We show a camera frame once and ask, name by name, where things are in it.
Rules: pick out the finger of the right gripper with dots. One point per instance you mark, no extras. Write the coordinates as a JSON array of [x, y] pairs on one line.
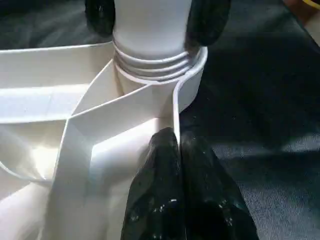
[[100, 15], [210, 20]]

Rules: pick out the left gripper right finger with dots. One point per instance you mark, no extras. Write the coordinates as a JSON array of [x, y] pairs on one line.
[[215, 200]]

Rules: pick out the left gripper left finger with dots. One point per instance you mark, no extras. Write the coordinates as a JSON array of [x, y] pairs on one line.
[[155, 195]]

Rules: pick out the white plastic table leg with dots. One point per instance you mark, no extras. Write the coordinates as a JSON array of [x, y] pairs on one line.
[[150, 30]]

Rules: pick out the white plastic table top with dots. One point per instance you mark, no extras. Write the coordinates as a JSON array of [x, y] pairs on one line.
[[65, 140]]

